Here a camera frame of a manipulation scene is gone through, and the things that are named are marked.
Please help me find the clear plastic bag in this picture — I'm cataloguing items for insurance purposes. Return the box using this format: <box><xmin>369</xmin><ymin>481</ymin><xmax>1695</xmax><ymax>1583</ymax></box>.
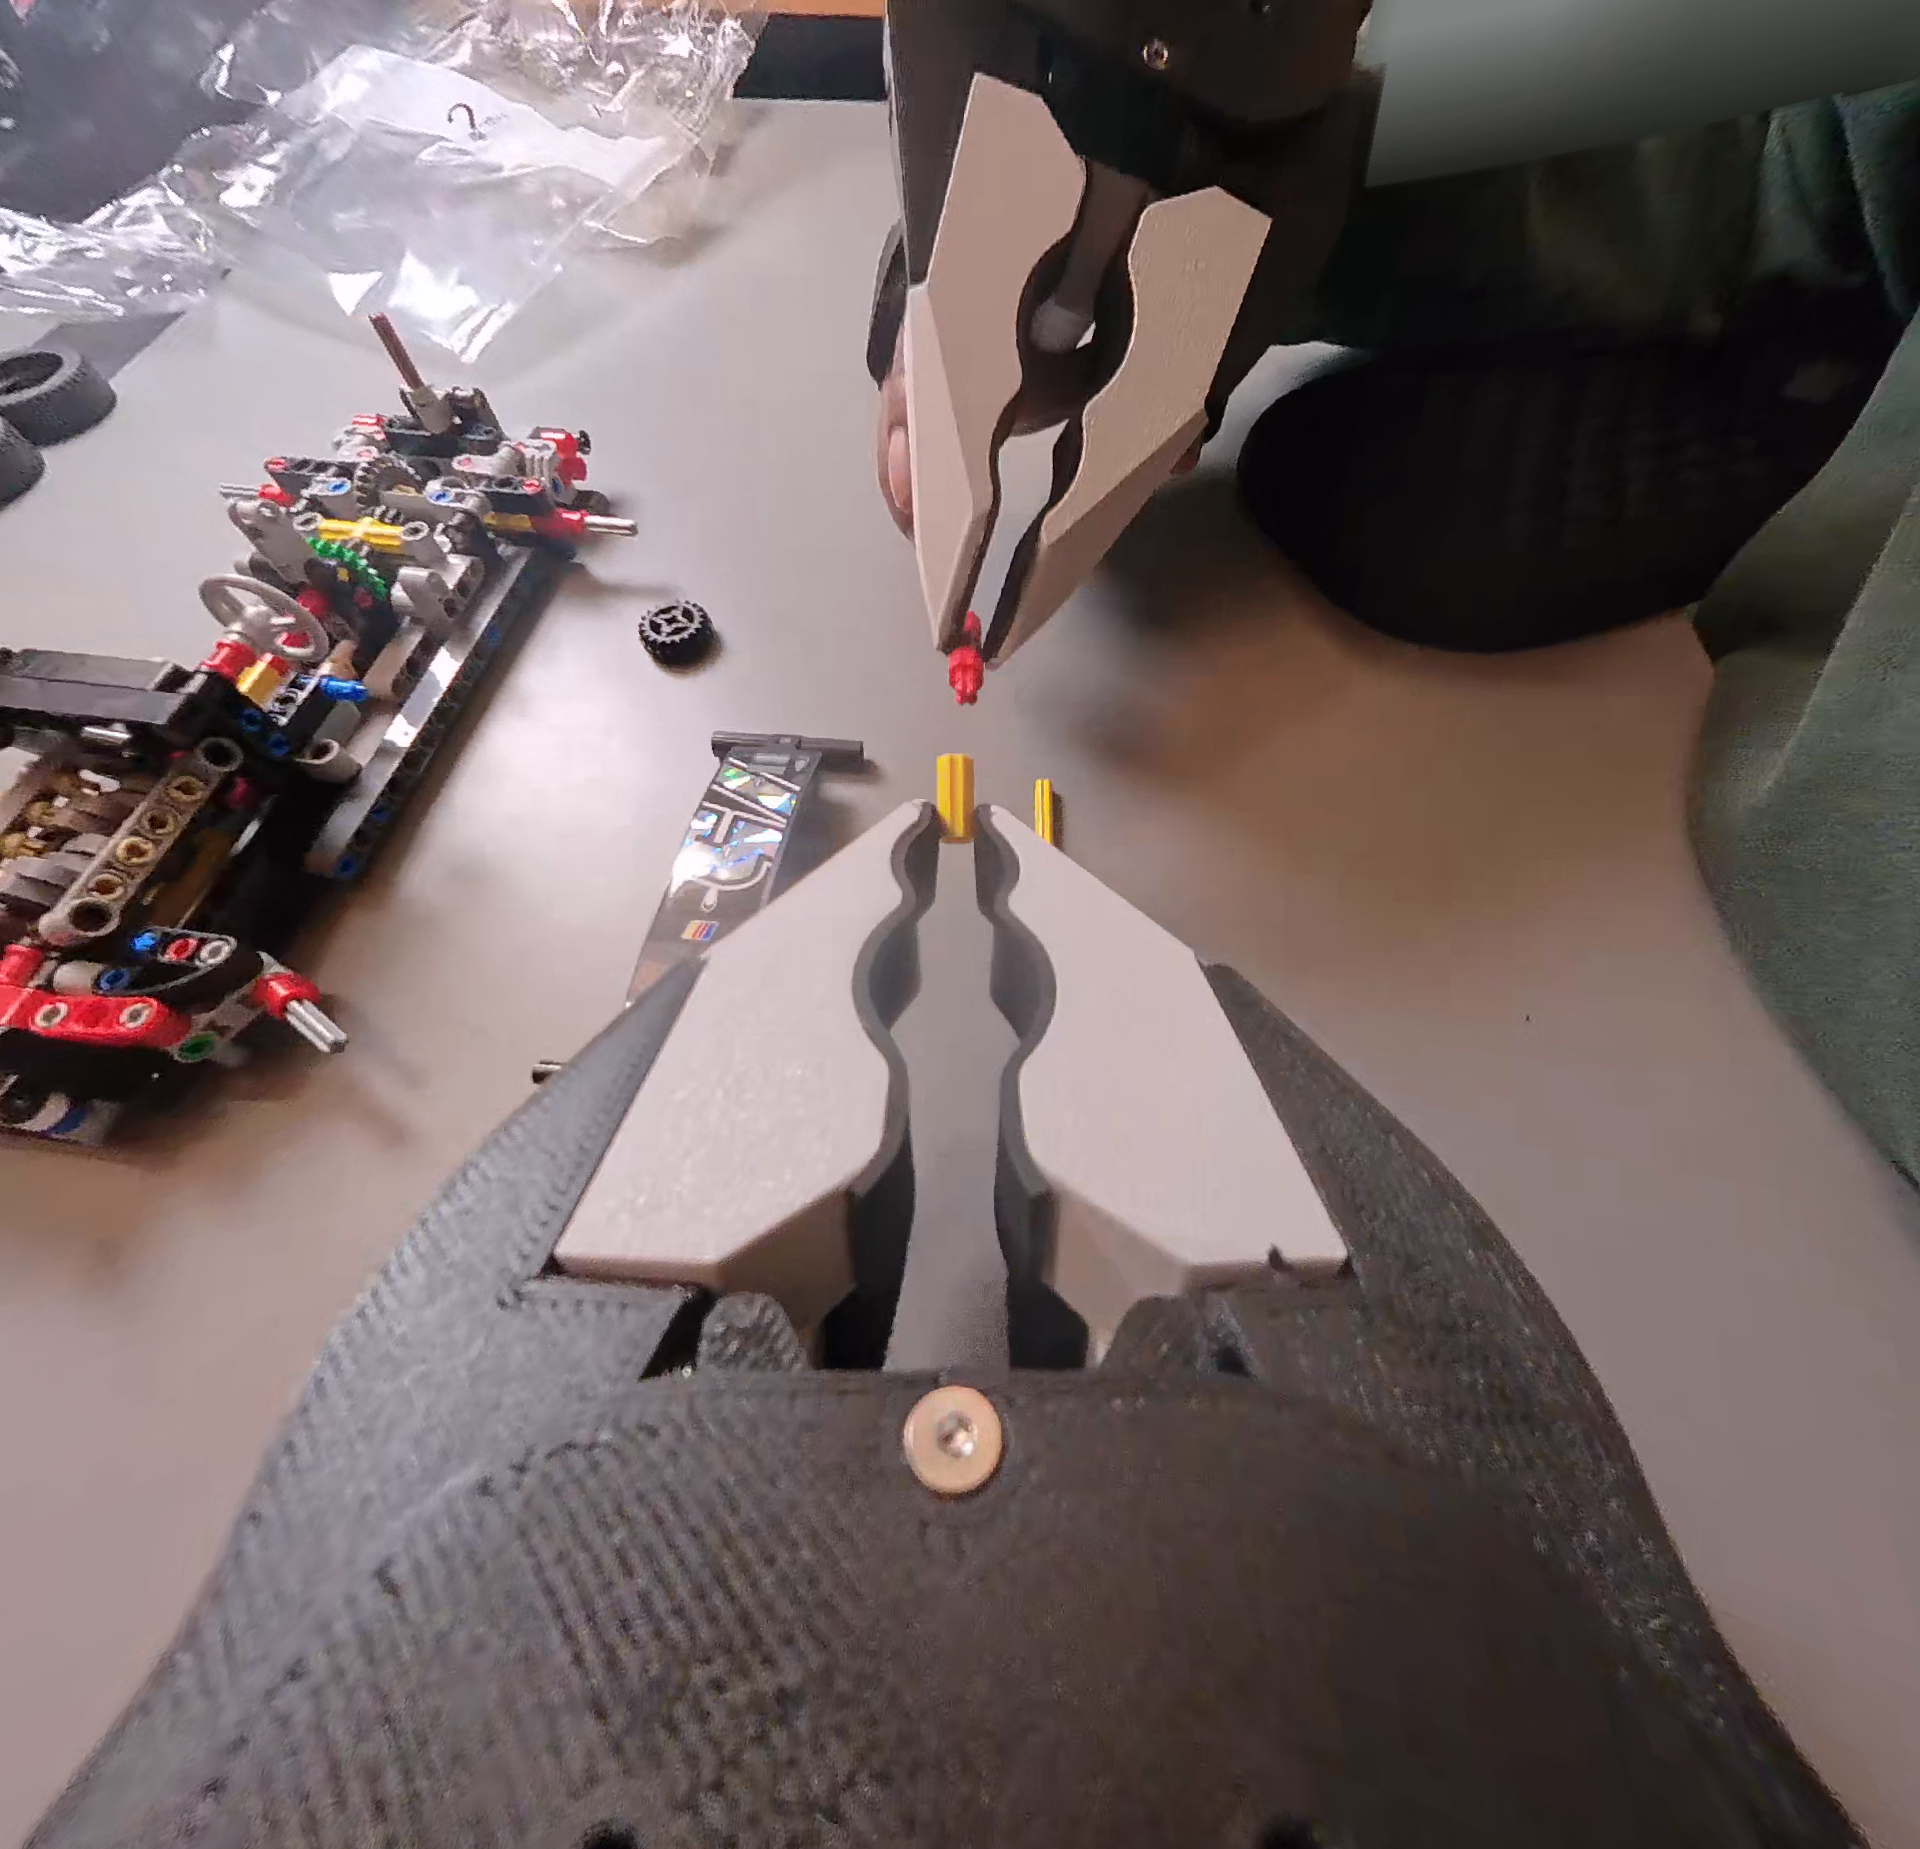
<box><xmin>0</xmin><ymin>0</ymin><xmax>767</xmax><ymax>365</ymax></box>

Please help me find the person's right hand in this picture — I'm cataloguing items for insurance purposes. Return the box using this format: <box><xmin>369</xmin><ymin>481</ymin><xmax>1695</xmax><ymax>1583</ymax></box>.
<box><xmin>875</xmin><ymin>357</ymin><xmax>924</xmax><ymax>537</ymax></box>

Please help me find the black lego panel assembly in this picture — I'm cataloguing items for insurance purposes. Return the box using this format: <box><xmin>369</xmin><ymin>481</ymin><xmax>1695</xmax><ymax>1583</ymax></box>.
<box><xmin>528</xmin><ymin>729</ymin><xmax>869</xmax><ymax>1086</ymax></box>

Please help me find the lego set box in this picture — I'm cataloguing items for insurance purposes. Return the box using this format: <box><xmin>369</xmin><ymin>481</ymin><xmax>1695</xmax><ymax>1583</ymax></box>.
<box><xmin>0</xmin><ymin>0</ymin><xmax>376</xmax><ymax>222</ymax></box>

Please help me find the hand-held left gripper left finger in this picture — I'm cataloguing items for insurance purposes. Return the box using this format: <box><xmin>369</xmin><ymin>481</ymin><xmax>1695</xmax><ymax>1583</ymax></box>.
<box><xmin>552</xmin><ymin>796</ymin><xmax>944</xmax><ymax>1367</ymax></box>

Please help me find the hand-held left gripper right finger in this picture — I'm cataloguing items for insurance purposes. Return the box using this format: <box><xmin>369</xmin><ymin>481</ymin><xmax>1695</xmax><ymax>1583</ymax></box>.
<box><xmin>970</xmin><ymin>804</ymin><xmax>1350</xmax><ymax>1367</ymax></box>

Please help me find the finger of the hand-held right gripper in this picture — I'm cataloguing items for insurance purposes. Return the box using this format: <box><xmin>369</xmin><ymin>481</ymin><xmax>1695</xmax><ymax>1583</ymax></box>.
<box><xmin>901</xmin><ymin>70</ymin><xmax>1090</xmax><ymax>651</ymax></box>
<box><xmin>981</xmin><ymin>185</ymin><xmax>1277</xmax><ymax>669</ymax></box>

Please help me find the lego car chassis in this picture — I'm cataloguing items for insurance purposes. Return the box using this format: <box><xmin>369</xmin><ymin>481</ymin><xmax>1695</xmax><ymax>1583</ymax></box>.
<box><xmin>0</xmin><ymin>310</ymin><xmax>639</xmax><ymax>1146</ymax></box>

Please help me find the person's right forearm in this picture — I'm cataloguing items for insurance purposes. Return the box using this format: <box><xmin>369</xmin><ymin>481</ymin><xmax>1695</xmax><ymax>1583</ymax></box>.
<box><xmin>1201</xmin><ymin>80</ymin><xmax>1920</xmax><ymax>653</ymax></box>

